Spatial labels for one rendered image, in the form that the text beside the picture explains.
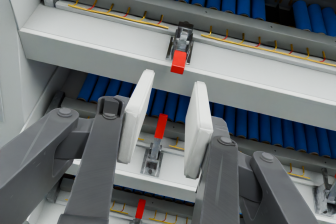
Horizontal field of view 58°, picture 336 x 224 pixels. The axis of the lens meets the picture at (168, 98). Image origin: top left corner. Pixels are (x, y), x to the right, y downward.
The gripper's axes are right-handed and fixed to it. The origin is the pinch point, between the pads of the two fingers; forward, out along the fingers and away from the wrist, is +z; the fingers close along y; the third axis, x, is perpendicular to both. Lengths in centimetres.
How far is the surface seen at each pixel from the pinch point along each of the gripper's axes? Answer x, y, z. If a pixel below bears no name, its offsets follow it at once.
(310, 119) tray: -4.6, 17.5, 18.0
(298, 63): 1.2, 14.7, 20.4
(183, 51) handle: 0.8, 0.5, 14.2
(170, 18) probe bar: 2.8, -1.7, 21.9
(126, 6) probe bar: 3.0, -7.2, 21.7
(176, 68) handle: 0.0, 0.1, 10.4
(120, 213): -35.6, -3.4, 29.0
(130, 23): 1.3, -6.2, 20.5
